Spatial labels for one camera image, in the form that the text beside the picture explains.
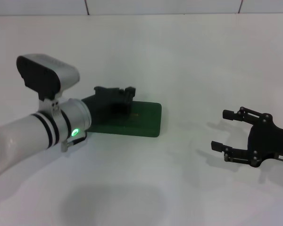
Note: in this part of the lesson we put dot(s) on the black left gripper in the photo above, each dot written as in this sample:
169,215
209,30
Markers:
103,101

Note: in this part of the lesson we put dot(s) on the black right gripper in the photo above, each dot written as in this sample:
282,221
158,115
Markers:
271,143

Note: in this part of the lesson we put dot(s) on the green glasses case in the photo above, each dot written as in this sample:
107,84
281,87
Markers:
141,122

